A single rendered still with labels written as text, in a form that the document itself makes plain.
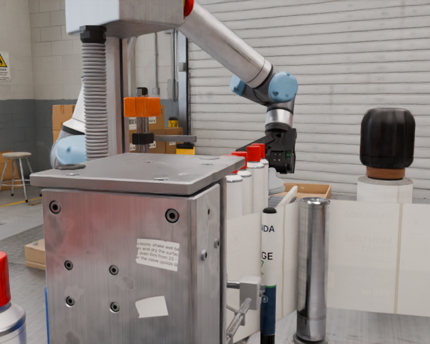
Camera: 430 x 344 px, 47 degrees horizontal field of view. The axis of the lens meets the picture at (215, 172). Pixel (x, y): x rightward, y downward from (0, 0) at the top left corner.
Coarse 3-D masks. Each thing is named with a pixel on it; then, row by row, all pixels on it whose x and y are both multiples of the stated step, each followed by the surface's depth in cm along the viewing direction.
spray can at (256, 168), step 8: (248, 152) 112; (256, 152) 112; (248, 160) 113; (256, 160) 112; (248, 168) 112; (256, 168) 111; (264, 168) 114; (256, 176) 112; (256, 184) 112; (256, 192) 112; (256, 200) 113; (256, 208) 113
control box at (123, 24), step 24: (72, 0) 69; (96, 0) 63; (120, 0) 59; (144, 0) 61; (168, 0) 63; (72, 24) 70; (96, 24) 64; (120, 24) 62; (144, 24) 62; (168, 24) 64
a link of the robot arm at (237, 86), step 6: (234, 78) 132; (234, 84) 131; (240, 84) 129; (246, 84) 129; (234, 90) 131; (240, 90) 130; (246, 90) 130; (252, 90) 127; (240, 96) 133; (246, 96) 132; (252, 96) 129; (258, 102) 135; (264, 102) 134
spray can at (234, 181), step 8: (232, 176) 93; (240, 176) 95; (232, 184) 93; (240, 184) 94; (232, 192) 93; (240, 192) 94; (232, 200) 93; (240, 200) 94; (232, 208) 93; (240, 208) 95; (232, 216) 94
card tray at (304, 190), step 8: (288, 184) 192; (296, 184) 191; (304, 184) 190; (312, 184) 189; (320, 184) 188; (296, 192) 190; (304, 192) 190; (312, 192) 190; (320, 192) 189; (328, 192) 176
